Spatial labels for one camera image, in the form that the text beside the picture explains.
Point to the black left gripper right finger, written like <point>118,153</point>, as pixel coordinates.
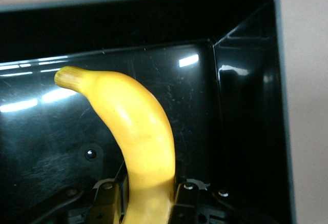
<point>185,203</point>

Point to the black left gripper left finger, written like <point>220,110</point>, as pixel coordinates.
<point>107,201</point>

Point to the yellow banana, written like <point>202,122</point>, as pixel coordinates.
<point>143,131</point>

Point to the black plastic box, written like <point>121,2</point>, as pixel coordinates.
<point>243,106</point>

